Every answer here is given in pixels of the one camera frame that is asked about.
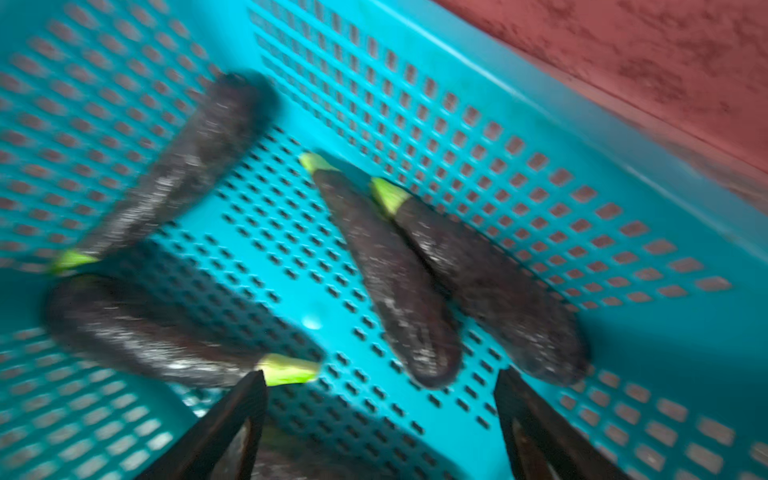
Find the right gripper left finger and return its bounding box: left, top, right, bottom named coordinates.
left=138, top=371, right=267, bottom=479

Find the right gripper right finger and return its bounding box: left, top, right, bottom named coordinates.
left=494, top=367, right=628, bottom=479

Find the eggplant front right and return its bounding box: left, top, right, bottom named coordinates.
left=250, top=425, right=396, bottom=479

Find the eggplant back right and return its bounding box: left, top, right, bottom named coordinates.
left=371, top=177, right=591, bottom=386

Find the eggplant front left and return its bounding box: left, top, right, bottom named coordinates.
left=41, top=273, right=321, bottom=389

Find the eggplant centre right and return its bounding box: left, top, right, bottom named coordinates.
left=299, top=152, right=463, bottom=389

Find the eggplant leftmost in basket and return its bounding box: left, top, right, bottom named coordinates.
left=50, top=71, right=277, bottom=274

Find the teal plastic basket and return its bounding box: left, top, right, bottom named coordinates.
left=1, top=1, right=767, bottom=479

